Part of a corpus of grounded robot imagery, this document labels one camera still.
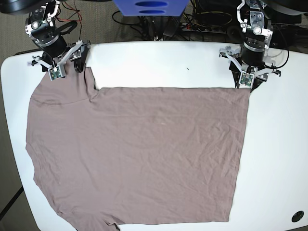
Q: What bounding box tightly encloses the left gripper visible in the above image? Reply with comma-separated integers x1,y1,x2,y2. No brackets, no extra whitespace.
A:
219,39,281,92

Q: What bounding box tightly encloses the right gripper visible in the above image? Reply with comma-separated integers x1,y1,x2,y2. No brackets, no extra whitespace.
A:
32,34,90,73

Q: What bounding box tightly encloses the mauve T-shirt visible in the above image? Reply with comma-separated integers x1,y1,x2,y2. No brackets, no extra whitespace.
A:
26,64,250,231

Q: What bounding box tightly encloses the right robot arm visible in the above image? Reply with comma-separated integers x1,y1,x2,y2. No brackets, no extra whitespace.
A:
0,0,90,80

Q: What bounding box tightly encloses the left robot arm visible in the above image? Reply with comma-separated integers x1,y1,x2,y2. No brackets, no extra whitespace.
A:
219,0,308,91

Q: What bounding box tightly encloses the black table grommet right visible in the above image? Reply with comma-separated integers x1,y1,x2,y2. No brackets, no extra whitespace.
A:
291,211,304,223

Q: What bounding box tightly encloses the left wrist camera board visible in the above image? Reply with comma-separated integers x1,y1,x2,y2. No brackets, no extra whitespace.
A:
239,72,255,88

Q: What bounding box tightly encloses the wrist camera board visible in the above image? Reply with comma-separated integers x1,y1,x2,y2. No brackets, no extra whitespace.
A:
48,66,66,81
239,72,255,88

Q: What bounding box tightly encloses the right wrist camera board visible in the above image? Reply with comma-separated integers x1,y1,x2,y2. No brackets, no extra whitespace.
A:
48,66,66,81

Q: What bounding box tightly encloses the blue plastic mount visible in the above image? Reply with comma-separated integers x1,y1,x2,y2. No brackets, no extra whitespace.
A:
114,0,189,16

